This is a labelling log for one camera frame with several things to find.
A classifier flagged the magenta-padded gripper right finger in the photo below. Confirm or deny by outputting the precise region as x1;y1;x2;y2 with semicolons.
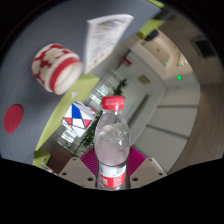
126;146;168;190

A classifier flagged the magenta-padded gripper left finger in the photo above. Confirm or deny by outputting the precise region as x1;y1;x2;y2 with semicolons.
57;146;100;190

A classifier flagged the red-capped clear water bottle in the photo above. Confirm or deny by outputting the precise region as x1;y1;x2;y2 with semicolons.
93;95;131;191

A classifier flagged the small lime green square seat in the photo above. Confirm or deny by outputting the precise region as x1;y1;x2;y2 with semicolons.
32;149;52;168

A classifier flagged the red white blue geometric box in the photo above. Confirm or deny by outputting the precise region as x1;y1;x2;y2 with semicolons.
61;101;97;138

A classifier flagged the large lime green seat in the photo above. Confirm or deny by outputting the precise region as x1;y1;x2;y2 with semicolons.
34;73;101;151

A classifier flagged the flat round red coaster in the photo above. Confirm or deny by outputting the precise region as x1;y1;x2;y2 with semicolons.
3;103;24;134

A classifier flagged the red and white patterned cup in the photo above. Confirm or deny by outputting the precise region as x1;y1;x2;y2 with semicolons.
31;43;84;96

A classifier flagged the red fire extinguisher cabinet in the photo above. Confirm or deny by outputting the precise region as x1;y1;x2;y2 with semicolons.
120;57;132;67

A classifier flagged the black bag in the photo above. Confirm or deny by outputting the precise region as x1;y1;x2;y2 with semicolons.
144;29;160;42

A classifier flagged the large printed magazine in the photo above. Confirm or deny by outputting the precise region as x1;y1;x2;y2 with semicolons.
83;13;135;74

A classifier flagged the lime green stool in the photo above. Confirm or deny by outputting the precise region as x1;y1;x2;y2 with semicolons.
139;18;167;38

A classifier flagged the framed wall picture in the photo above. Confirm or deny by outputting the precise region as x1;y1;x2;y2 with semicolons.
138;74;151;85

